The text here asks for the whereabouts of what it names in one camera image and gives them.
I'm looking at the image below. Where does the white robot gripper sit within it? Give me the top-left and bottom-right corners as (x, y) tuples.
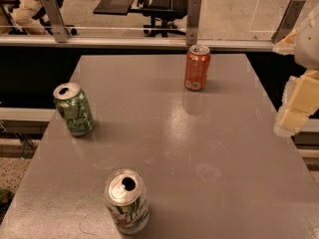
(272, 4), (319, 137)

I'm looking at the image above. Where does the red coke can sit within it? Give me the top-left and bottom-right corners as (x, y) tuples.
(184, 45), (210, 91)

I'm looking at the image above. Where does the white 7up can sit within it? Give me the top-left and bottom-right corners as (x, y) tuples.
(104, 169), (150, 235)

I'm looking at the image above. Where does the green soda can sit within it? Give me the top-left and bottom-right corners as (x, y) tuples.
(53, 83), (94, 136)

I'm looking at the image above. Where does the black office chair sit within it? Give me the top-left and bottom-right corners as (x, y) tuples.
(137, 0), (188, 37)

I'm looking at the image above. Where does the seated person in background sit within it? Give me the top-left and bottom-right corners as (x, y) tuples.
(13, 0), (64, 35)

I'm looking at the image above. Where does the right metal rail bracket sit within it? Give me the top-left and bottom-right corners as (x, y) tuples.
(271, 0), (306, 44)

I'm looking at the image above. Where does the metal rail bracket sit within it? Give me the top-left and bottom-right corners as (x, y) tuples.
(271, 0), (306, 44)
(185, 0), (201, 46)
(41, 0), (69, 43)

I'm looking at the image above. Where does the middle metal rail bracket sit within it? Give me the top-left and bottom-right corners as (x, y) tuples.
(185, 0), (201, 46)

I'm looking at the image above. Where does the left metal rail bracket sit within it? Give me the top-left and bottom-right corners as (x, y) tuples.
(41, 0), (69, 43)

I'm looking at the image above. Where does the horizontal metal rail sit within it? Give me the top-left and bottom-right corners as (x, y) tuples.
(0, 35), (274, 52)

